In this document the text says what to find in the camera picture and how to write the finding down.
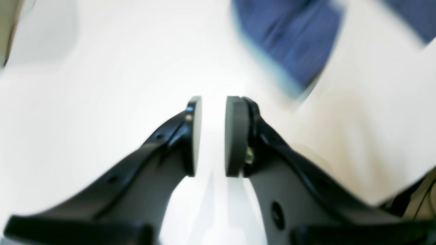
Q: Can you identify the dark blue t-shirt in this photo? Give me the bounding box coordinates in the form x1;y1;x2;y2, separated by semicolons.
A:
231;0;435;102

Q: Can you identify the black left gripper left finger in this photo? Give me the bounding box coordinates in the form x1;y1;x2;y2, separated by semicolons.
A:
4;96;202;245

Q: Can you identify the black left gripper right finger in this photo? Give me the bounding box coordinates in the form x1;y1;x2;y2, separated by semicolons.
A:
225;96;435;245

